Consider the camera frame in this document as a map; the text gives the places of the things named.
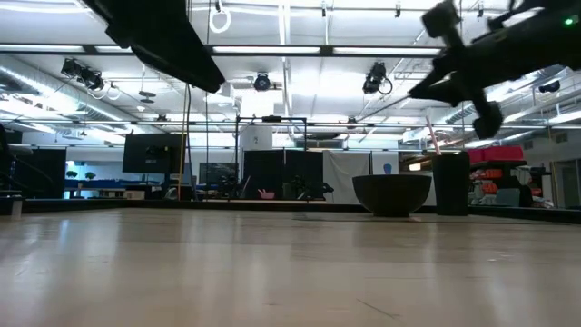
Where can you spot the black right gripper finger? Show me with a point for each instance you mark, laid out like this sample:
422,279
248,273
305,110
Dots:
454,96
442,84

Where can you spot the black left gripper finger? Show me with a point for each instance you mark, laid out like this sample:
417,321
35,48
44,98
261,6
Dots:
190,54
168,68

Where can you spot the tall black cup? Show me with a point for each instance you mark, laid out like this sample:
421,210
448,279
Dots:
450,184

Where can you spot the blue-purple plastic utensil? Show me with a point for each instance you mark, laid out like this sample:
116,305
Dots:
387,169

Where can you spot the dark round bowl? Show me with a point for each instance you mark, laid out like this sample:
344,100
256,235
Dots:
391,194

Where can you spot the red storage bin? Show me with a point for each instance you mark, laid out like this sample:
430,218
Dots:
497,154

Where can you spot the large black monitor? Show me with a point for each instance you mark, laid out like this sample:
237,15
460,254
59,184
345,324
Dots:
152,153

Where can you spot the yellow upright pole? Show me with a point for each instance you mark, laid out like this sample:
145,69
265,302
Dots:
181,159

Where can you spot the shelf rack with orange bins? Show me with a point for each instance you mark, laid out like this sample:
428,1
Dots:
495,186

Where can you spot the small dark monitor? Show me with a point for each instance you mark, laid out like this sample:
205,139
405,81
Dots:
218,173

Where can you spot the blue workbench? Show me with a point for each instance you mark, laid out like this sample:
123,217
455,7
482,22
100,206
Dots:
109,184

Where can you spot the white hanging cloth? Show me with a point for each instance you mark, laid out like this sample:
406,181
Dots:
340,177

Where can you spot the black room partition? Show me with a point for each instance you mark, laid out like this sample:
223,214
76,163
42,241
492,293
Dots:
272,175

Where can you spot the small pink basket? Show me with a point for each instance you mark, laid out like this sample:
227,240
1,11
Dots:
266,195

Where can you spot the black cabinet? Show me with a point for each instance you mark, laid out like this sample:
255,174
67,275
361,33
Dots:
43,172

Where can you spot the black wall camera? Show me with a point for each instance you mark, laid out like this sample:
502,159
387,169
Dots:
550,86

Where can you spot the black round ceiling camera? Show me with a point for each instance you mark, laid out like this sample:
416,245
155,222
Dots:
262,82

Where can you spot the black metal frame stand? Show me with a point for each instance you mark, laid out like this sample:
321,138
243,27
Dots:
271,119

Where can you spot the black overhead frame bar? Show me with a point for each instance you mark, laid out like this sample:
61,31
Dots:
327,51

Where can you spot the black table edge rail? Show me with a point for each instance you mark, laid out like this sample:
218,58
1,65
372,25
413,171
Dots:
181,205

